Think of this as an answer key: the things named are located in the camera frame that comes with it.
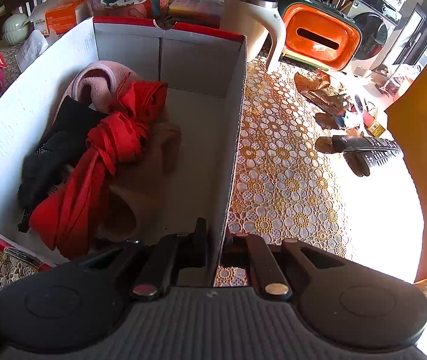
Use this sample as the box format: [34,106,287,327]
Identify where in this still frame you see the black remote control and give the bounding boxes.
[331,135,404,177]

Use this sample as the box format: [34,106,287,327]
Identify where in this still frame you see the orange white tissue box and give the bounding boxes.
[29,0,90,37]

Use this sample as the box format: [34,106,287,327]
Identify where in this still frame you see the black mesh garment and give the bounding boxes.
[17,96,106,233]

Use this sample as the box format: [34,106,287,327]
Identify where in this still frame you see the front-load washing machine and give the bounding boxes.
[344,0,405,76]

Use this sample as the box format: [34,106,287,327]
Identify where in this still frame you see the green ceramic round jar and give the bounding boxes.
[2,13,29,46]

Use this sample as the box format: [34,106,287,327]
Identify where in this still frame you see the white wifi router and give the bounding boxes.
[11,0,42,17]

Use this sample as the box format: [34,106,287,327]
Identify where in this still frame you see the beige steel travel mug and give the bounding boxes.
[220,0,286,72]

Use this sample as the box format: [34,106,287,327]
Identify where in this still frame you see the red knotted cloth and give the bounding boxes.
[29,80,168,259]

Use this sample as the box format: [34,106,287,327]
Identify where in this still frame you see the pink fleece cloth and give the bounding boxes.
[64,60,141,114]

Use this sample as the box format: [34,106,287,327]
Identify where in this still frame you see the clear plastic bead box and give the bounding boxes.
[168,0,224,29]

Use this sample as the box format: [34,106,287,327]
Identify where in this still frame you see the crumpled brown wrappers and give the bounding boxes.
[293,68,387,140]

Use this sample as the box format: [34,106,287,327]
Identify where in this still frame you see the red white cardboard shoebox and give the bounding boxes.
[0,17,246,290]

